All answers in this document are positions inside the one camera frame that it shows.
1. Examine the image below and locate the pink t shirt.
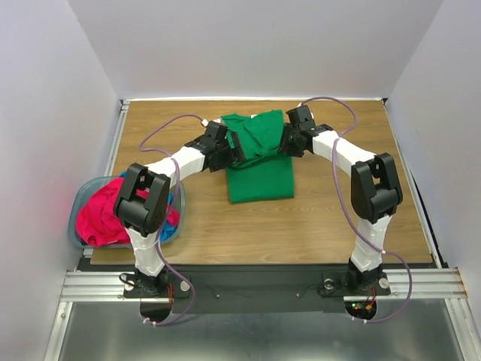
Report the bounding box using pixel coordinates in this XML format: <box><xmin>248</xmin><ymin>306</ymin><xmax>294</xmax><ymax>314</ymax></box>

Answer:
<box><xmin>74</xmin><ymin>174</ymin><xmax>180</xmax><ymax>248</ymax></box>

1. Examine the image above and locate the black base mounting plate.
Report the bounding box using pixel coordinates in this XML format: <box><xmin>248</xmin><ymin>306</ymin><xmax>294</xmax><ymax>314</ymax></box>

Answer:
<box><xmin>74</xmin><ymin>255</ymin><xmax>395</xmax><ymax>315</ymax></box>

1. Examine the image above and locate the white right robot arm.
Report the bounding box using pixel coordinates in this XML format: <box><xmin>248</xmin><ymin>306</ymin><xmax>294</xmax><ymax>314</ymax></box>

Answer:
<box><xmin>278</xmin><ymin>105</ymin><xmax>403</xmax><ymax>293</ymax></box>

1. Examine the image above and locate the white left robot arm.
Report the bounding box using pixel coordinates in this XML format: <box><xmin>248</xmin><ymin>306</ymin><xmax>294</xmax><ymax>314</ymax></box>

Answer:
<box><xmin>113</xmin><ymin>121</ymin><xmax>246</xmax><ymax>297</ymax></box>

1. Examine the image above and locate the grey plastic bin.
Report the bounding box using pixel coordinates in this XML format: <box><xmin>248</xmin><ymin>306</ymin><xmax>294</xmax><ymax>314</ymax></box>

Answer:
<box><xmin>68</xmin><ymin>176</ymin><xmax>186</xmax><ymax>249</ymax></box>

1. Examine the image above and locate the blue t shirt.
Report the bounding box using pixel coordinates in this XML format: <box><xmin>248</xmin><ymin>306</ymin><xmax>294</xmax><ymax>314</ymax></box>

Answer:
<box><xmin>113</xmin><ymin>163</ymin><xmax>177</xmax><ymax>237</ymax></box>

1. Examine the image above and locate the green t shirt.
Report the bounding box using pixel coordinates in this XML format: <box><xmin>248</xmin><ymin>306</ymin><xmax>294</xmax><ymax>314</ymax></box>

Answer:
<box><xmin>222</xmin><ymin>110</ymin><xmax>295</xmax><ymax>204</ymax></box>

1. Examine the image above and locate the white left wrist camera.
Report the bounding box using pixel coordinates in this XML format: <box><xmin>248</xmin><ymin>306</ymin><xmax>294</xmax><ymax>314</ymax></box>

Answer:
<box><xmin>201</xmin><ymin>118</ymin><xmax>224</xmax><ymax>128</ymax></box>

